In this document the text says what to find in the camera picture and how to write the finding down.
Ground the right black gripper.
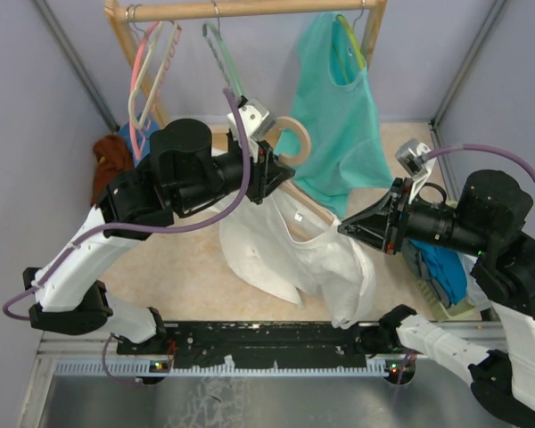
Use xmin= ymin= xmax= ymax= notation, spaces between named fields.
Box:
xmin=336 ymin=175 xmax=489 ymax=254

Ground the beige wooden hanger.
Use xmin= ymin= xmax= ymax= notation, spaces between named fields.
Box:
xmin=271 ymin=115 xmax=338 ymax=242

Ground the white t-shirt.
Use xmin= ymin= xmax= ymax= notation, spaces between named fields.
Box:
xmin=219 ymin=182 xmax=376 ymax=329

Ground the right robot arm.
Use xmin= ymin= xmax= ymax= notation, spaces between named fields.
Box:
xmin=338 ymin=169 xmax=535 ymax=427

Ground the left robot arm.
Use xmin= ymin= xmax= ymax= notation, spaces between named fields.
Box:
xmin=23 ymin=119 xmax=294 ymax=354

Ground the green plastic hanger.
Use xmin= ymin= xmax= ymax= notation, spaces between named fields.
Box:
xmin=202 ymin=1 xmax=244 ymax=101

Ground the teal t-shirt on hanger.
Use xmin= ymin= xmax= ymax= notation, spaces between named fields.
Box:
xmin=290 ymin=12 xmax=392 ymax=218

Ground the pink plastic hanger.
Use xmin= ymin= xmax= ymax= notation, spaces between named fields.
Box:
xmin=128 ymin=22 xmax=162 ymax=158

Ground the cream plastic hanger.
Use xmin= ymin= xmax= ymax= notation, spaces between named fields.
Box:
xmin=127 ymin=21 xmax=182 ymax=129

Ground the yellow-green hanger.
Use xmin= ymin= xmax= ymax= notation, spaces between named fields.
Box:
xmin=336 ymin=13 xmax=366 ymax=70

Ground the grey cloth in basket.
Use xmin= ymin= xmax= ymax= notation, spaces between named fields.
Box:
xmin=401 ymin=241 xmax=450 ymax=309

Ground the blue cloth in basket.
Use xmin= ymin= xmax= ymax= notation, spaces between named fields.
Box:
xmin=410 ymin=240 xmax=467 ymax=305

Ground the light green laundry basket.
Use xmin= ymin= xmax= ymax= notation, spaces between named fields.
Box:
xmin=412 ymin=200 xmax=487 ymax=322

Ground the white cloth in basket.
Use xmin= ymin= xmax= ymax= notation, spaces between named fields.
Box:
xmin=458 ymin=253 xmax=491 ymax=311

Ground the blue cloth by rack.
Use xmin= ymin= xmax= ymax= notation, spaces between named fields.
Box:
xmin=117 ymin=116 xmax=161 ymax=167

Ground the brown cloth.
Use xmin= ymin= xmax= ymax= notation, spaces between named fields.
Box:
xmin=90 ymin=134 xmax=134 ymax=206

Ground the wooden clothes rack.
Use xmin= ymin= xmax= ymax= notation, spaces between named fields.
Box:
xmin=103 ymin=1 xmax=387 ymax=125

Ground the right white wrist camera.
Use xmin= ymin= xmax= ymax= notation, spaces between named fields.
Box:
xmin=395 ymin=138 xmax=435 ymax=202

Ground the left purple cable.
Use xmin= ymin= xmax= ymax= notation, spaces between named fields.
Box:
xmin=2 ymin=86 xmax=253 ymax=389

